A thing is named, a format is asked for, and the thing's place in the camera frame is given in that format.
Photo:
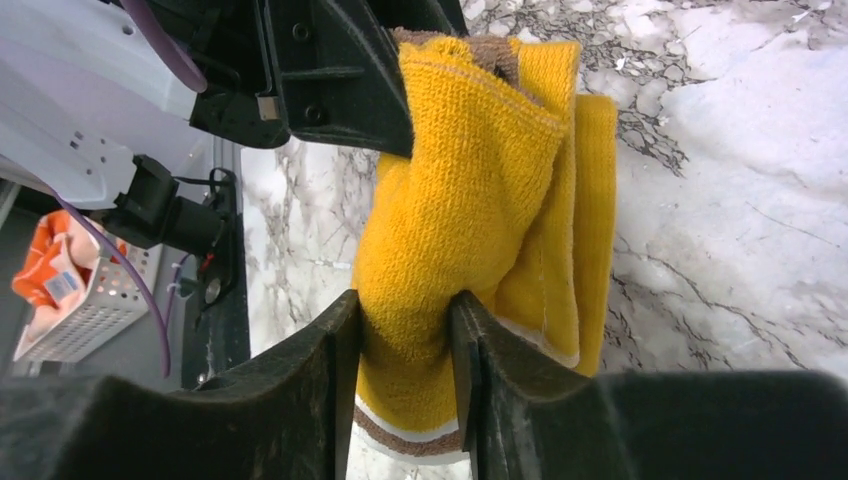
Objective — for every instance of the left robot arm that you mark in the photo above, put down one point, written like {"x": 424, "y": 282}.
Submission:
{"x": 101, "y": 99}

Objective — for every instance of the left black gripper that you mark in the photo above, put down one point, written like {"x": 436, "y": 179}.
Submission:
{"x": 319, "y": 71}

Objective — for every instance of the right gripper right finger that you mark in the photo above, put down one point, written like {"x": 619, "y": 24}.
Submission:
{"x": 522, "y": 415}

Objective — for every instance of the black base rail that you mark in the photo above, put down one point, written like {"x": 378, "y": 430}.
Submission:
{"x": 216, "y": 323}

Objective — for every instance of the white perforated basket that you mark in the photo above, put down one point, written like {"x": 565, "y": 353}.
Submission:
{"x": 113, "y": 302}

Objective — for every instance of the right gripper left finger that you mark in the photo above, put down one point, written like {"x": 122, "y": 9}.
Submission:
{"x": 284, "y": 414}

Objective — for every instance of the yellow towel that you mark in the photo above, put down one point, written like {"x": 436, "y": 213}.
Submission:
{"x": 510, "y": 193}

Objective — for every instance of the orange cloth in basket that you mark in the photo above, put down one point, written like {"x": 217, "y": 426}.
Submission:
{"x": 56, "y": 272}

